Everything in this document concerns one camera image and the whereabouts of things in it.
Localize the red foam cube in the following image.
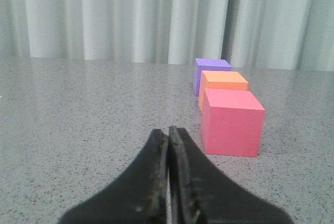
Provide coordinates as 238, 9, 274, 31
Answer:
201, 88, 265, 157

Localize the orange foam cube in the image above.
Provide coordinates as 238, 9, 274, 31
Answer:
198, 70, 249, 111

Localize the grey-green pleated curtain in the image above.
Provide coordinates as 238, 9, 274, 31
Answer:
1, 0, 333, 71

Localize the purple foam cube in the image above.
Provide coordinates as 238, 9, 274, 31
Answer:
193, 57, 232, 97

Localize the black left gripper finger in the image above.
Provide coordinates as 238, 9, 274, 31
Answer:
59, 129, 169, 223

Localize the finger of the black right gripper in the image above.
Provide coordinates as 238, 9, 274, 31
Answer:
169, 127, 292, 223

